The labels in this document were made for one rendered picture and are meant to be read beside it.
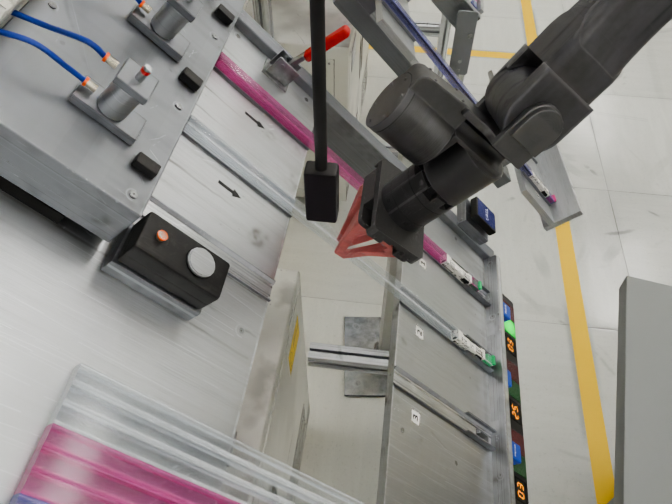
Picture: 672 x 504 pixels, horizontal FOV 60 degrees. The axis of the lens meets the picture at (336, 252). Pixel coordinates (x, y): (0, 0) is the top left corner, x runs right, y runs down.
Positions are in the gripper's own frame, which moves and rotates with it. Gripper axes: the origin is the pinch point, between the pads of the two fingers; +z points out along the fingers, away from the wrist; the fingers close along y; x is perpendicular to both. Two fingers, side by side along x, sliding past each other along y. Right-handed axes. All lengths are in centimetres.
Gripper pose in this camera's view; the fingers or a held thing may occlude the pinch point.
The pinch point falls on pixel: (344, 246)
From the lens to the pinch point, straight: 65.6
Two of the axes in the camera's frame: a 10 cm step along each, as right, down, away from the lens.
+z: -6.3, 4.3, 6.4
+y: -1.3, 7.6, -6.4
